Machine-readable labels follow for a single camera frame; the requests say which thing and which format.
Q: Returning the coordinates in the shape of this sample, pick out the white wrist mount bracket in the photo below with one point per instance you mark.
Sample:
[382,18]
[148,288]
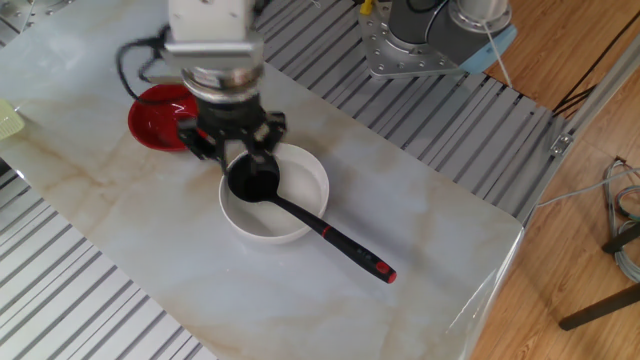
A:
[210,22]

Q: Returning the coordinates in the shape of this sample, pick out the red bowl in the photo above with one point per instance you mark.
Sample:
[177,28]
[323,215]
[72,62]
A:
[155,125]

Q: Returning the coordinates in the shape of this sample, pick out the white zip tie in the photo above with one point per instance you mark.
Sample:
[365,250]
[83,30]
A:
[495,50]

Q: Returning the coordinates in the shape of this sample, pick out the dark furniture leg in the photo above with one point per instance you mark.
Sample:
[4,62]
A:
[622,239]
[600,307]

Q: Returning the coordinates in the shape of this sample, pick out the black ladle with red accents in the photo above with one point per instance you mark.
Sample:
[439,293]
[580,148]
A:
[350,250]

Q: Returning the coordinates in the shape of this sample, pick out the silver force torque sensor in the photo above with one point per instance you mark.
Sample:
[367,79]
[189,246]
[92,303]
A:
[222,82]

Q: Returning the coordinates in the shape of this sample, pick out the silver corner bracket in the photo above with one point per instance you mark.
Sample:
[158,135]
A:
[561,145]

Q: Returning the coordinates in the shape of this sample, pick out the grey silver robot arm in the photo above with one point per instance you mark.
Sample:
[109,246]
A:
[425,25]

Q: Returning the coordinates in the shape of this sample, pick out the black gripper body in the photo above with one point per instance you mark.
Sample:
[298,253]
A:
[232,122]

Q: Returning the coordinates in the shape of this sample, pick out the aluminium frame post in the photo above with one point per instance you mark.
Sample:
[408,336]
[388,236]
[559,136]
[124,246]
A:
[600,97]

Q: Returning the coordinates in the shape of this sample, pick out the white ceramic bowl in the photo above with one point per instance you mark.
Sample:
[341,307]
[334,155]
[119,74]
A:
[300,195]

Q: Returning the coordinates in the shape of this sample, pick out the pale green plastic basket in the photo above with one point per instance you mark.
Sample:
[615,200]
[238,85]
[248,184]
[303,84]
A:
[10,122]

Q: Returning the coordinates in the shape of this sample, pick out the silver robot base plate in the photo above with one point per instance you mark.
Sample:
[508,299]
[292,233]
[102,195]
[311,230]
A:
[380,50]

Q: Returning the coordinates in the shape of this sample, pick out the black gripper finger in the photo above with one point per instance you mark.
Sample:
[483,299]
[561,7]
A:
[270,135]
[200,140]

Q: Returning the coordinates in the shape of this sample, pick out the marble pattern table mat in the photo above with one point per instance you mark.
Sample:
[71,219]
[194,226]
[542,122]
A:
[300,300]

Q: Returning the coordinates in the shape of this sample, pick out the small yellow object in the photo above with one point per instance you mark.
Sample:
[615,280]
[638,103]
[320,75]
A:
[366,7]

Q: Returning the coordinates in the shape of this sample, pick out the silver perforated metal plate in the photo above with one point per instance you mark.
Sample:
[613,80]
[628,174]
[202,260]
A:
[30,10]

